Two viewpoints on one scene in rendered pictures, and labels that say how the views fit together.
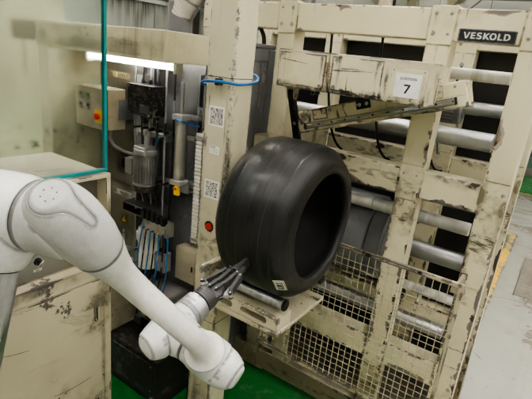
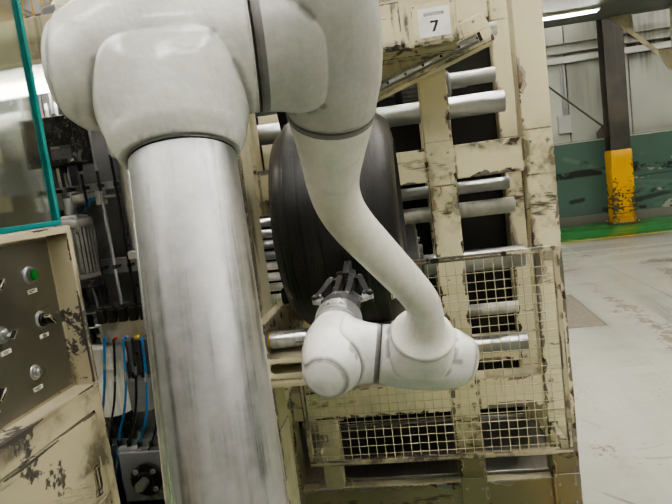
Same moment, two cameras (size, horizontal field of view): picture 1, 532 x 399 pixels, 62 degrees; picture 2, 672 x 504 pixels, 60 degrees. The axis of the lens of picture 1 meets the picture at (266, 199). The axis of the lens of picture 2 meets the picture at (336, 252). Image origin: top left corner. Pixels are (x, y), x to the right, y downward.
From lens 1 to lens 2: 77 cm
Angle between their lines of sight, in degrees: 26
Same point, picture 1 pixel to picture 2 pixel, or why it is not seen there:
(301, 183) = (382, 139)
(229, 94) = not seen: hidden behind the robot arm
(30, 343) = not seen: outside the picture
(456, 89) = (475, 23)
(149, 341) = (334, 358)
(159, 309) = (391, 243)
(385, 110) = (402, 72)
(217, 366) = (453, 342)
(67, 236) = (369, 14)
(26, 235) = (296, 30)
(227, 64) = not seen: hidden behind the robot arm
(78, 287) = (67, 433)
